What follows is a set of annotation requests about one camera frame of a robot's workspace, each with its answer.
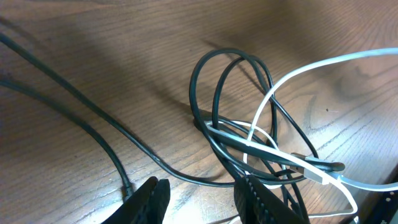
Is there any black cable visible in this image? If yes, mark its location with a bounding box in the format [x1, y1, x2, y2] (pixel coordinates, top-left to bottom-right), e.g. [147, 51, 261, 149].
[0, 32, 346, 224]

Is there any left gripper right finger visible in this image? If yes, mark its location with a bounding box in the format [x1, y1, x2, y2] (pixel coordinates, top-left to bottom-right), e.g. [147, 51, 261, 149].
[234, 175, 308, 224]

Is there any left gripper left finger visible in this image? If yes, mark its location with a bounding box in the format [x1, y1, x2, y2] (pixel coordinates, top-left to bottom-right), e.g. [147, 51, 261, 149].
[103, 176, 170, 224]

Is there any white cable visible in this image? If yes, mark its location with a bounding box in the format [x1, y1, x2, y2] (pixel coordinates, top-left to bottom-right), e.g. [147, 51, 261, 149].
[205, 47, 398, 224]

